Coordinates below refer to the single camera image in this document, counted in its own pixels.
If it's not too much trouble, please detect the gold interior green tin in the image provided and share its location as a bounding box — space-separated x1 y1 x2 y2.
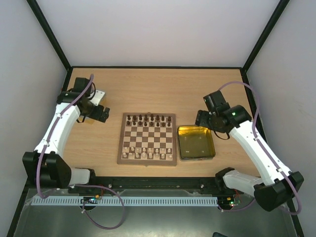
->
177 125 216 161

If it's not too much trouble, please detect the wooden chess board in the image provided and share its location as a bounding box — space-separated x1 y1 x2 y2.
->
117 113 177 166

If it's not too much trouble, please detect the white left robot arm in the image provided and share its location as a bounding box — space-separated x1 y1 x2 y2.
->
22 90 110 198

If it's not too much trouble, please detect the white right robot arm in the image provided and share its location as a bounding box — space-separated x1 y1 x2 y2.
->
195 105 304 211

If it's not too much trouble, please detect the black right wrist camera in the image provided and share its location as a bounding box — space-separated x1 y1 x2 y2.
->
203 90 230 115

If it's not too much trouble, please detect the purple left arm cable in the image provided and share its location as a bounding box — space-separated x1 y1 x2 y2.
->
36 74 126 229

